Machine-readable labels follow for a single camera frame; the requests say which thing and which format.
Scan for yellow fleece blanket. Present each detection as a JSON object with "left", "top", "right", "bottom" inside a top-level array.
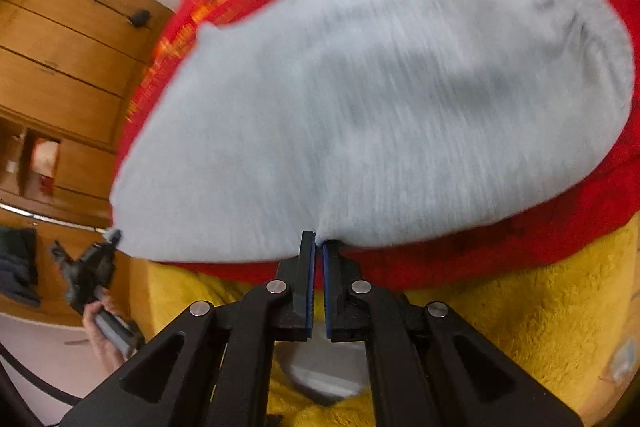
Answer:
[{"left": 130, "top": 210, "right": 640, "bottom": 427}]

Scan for red patterned bed blanket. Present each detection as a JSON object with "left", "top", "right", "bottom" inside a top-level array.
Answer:
[{"left": 110, "top": 0, "right": 639, "bottom": 288}]

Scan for wooden wardrobe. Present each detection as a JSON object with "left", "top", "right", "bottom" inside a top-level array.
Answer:
[{"left": 1, "top": 0, "right": 172, "bottom": 227}]

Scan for person left hand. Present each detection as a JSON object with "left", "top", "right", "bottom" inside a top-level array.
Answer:
[{"left": 82, "top": 288, "right": 125, "bottom": 376}]

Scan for grey pants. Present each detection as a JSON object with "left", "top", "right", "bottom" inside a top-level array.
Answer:
[{"left": 108, "top": 0, "right": 637, "bottom": 403}]

